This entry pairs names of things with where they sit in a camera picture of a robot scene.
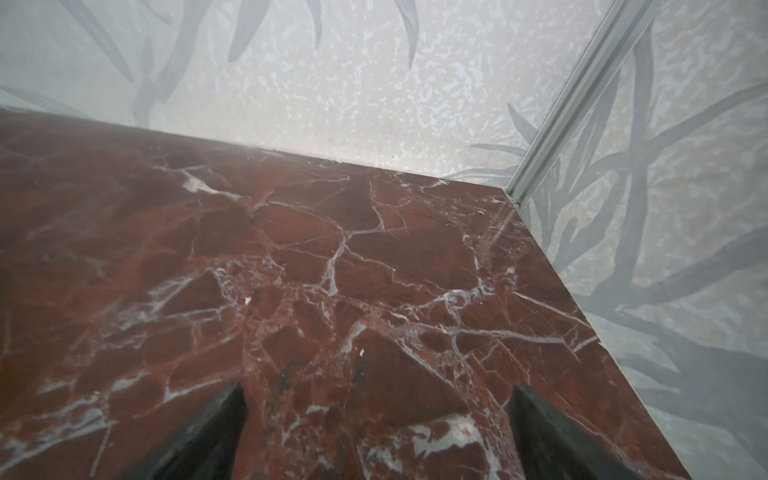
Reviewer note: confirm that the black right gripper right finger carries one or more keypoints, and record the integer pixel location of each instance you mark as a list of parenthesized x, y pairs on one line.
[(551, 445)]

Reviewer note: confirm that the aluminium frame cage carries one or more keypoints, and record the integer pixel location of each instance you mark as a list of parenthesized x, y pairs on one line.
[(619, 31)]

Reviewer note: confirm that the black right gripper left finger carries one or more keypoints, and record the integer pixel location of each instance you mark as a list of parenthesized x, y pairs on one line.
[(204, 447)]

